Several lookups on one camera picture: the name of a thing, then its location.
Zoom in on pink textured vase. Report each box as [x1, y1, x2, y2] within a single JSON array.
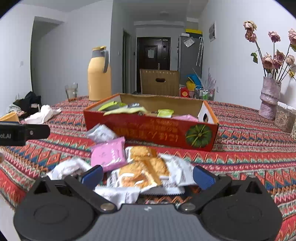
[[259, 77, 281, 121]]

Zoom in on white snack wrapper left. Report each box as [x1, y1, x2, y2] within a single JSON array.
[[46, 158, 92, 180]]

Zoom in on glass cup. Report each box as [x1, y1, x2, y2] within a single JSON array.
[[65, 83, 78, 101]]

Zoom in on pink snack packet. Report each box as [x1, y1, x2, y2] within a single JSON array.
[[91, 137, 128, 172], [172, 114, 199, 122]]

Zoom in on woven tissue box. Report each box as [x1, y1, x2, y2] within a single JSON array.
[[274, 102, 295, 133]]

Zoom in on wooden chair back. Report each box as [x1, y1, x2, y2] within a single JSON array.
[[140, 69, 180, 96]]

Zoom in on yellow thermos jug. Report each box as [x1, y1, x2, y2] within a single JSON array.
[[87, 46, 111, 101]]

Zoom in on wall electrical panel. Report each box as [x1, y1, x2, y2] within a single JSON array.
[[209, 22, 216, 42]]

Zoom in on orange cracker snack packet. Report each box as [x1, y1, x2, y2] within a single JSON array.
[[107, 146, 196, 195]]

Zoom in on white crumpled snack packet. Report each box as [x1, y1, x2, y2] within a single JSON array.
[[85, 124, 118, 143]]

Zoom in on orange cardboard tray box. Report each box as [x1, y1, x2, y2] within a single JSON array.
[[83, 93, 219, 151]]

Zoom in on patterned red tablecloth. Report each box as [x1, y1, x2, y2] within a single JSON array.
[[1, 96, 295, 240]]

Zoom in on dark entrance door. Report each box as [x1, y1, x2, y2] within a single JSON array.
[[136, 37, 171, 93]]

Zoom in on white crumpled cloth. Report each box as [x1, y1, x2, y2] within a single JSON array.
[[25, 105, 62, 125]]

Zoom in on dried pink roses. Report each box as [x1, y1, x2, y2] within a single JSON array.
[[243, 21, 296, 83]]

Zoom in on wire basket with bottles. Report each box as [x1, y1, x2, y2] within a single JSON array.
[[193, 87, 215, 100]]

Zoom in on grey refrigerator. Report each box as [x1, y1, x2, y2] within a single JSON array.
[[178, 33, 203, 85]]

